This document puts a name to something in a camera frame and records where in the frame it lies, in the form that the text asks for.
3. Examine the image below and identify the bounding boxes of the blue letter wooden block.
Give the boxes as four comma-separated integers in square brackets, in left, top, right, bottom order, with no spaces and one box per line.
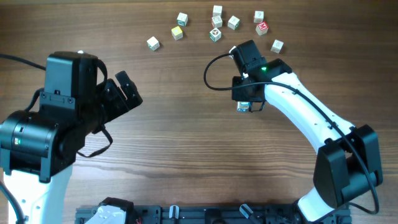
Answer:
[237,101,251,112]

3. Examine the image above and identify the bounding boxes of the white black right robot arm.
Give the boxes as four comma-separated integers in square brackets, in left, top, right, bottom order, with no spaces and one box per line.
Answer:
[229,40,383,222]

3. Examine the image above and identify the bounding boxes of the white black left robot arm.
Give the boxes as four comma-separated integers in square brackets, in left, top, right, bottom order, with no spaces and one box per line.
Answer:
[1,51,142,223]

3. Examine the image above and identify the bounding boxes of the plain wooden block centre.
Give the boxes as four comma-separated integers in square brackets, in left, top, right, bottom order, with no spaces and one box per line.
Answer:
[229,46,236,59]

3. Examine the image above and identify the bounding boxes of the plain wooden block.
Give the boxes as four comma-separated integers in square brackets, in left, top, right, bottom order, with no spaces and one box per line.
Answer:
[229,46,236,59]
[213,5,223,17]
[271,40,284,54]
[254,11,264,24]
[147,36,160,51]

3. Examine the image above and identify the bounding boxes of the plain wooden block far right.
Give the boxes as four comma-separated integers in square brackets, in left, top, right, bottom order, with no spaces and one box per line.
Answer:
[271,40,284,54]

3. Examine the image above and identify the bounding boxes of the plain wooden block far left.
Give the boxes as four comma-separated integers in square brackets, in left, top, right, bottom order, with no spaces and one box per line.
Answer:
[147,36,160,51]

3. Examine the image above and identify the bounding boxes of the red M wooden block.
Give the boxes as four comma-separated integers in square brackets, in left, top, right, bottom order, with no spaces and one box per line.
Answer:
[256,21,269,35]

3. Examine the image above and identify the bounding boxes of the green ball picture block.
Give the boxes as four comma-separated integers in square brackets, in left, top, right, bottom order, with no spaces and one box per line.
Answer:
[209,28,222,42]

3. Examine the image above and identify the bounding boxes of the green edged wooden block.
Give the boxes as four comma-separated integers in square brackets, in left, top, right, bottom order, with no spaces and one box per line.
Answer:
[228,16,240,30]

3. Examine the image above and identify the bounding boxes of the plain wooden block upper right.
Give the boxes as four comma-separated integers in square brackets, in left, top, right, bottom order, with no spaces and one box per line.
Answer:
[254,11,264,24]

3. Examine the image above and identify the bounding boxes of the yellow top wooden block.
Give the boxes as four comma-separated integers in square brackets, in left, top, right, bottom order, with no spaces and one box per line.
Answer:
[171,26,183,40]

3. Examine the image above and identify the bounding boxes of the red side wooden block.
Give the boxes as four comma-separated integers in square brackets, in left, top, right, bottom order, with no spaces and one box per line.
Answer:
[211,16,223,28]

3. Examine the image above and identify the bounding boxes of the plain wooden block top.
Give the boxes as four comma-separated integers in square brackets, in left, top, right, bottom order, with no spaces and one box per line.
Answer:
[213,5,223,17]

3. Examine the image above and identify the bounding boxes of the green side wooden block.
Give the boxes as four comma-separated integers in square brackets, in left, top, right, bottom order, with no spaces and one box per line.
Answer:
[177,12,188,27]

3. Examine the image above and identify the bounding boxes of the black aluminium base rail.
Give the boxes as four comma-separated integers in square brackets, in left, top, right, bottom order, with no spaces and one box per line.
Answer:
[74,197,352,224]

